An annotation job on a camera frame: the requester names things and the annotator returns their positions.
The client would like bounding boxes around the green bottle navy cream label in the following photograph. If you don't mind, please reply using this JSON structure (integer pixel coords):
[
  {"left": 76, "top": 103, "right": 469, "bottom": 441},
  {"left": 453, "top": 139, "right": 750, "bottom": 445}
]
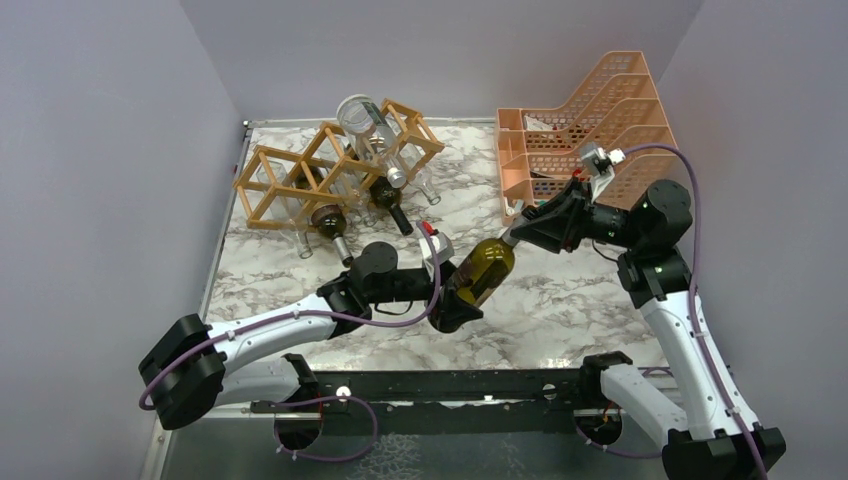
[{"left": 362, "top": 176, "right": 413, "bottom": 236}]

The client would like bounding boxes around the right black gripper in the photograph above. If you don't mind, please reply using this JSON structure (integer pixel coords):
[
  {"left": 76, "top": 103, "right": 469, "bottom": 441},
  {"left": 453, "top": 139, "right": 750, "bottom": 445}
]
[{"left": 512, "top": 176, "right": 646, "bottom": 254}]

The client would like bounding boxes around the clear bottle silver cap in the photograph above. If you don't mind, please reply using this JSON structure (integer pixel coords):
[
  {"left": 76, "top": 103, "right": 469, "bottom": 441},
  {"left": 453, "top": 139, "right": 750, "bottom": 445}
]
[{"left": 336, "top": 94, "right": 407, "bottom": 189}]

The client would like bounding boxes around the tall clear glass bottle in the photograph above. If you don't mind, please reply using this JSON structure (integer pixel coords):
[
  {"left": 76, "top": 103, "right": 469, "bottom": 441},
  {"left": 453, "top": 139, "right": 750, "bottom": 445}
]
[{"left": 313, "top": 140, "right": 369, "bottom": 227}]

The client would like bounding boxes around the wooden wine rack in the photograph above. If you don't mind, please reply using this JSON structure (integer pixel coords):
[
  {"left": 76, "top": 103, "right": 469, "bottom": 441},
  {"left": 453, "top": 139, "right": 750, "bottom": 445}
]
[{"left": 233, "top": 95, "right": 444, "bottom": 231}]

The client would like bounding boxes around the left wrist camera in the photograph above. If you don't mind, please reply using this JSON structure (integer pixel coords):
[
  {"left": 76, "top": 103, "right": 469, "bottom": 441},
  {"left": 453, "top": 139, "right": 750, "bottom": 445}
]
[{"left": 419, "top": 221, "right": 455, "bottom": 268}]

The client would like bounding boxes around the green bottle brown label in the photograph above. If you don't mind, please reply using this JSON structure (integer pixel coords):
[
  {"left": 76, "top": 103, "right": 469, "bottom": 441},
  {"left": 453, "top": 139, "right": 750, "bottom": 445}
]
[{"left": 294, "top": 166, "right": 354, "bottom": 268}]

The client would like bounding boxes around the green bottle silver neck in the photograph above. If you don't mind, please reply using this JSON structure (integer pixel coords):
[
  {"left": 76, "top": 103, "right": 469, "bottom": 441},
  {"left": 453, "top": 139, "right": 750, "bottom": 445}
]
[{"left": 441, "top": 226, "right": 519, "bottom": 312}]

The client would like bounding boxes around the short clear glass jar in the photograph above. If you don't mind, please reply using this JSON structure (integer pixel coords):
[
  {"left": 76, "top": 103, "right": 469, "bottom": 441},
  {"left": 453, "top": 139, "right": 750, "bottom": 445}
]
[{"left": 255, "top": 159, "right": 313, "bottom": 259}]

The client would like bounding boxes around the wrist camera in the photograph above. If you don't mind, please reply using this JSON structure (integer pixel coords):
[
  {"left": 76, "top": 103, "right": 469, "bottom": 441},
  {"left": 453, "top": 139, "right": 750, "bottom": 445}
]
[
  {"left": 419, "top": 221, "right": 455, "bottom": 268},
  {"left": 579, "top": 142, "right": 625, "bottom": 202}
]

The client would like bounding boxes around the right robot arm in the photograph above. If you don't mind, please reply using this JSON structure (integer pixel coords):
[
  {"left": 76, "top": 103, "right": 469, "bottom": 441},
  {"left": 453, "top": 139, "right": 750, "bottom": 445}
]
[{"left": 510, "top": 179, "right": 786, "bottom": 479}]

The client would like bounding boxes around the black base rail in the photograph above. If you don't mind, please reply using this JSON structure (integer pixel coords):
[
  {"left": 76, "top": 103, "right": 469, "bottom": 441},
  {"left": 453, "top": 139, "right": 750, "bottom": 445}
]
[{"left": 264, "top": 367, "right": 637, "bottom": 439}]

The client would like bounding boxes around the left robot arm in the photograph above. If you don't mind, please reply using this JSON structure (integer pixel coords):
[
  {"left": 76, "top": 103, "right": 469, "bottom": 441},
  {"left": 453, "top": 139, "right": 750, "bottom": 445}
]
[{"left": 138, "top": 237, "right": 483, "bottom": 430}]

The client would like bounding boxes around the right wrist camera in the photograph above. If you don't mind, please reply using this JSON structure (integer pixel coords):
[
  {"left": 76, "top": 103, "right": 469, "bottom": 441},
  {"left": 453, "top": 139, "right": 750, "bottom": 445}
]
[{"left": 579, "top": 142, "right": 625, "bottom": 202}]

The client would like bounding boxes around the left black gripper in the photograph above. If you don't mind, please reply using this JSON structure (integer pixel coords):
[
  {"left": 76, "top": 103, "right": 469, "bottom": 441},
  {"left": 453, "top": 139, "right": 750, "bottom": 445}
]
[{"left": 369, "top": 259, "right": 483, "bottom": 329}]

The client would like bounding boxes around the peach plastic file organizer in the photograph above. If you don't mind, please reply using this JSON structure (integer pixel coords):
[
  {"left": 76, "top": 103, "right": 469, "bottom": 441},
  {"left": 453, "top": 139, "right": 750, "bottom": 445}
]
[{"left": 494, "top": 51, "right": 676, "bottom": 225}]

